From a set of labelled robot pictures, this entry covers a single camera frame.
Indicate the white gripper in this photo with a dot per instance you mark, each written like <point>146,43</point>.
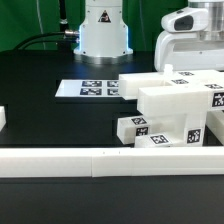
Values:
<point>179,44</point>

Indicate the white chair back frame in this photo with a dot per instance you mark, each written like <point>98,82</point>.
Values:
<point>180,92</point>

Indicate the white chair seat panel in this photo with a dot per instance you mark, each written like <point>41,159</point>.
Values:
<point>189,127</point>

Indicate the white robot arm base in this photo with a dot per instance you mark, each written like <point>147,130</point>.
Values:
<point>103,35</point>

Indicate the white threaded peg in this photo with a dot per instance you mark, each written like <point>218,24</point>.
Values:
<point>168,69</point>

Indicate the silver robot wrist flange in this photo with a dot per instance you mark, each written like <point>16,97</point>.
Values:
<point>215,18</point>

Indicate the white base tag plate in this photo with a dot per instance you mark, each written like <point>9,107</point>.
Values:
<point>88,88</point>

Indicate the white fence right rail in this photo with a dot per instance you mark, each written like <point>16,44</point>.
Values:
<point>215,122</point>

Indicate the white fence wall rail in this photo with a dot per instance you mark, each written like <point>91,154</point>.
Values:
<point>106,162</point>

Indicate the white fence left rail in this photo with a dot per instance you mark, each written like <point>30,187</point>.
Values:
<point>2,117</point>

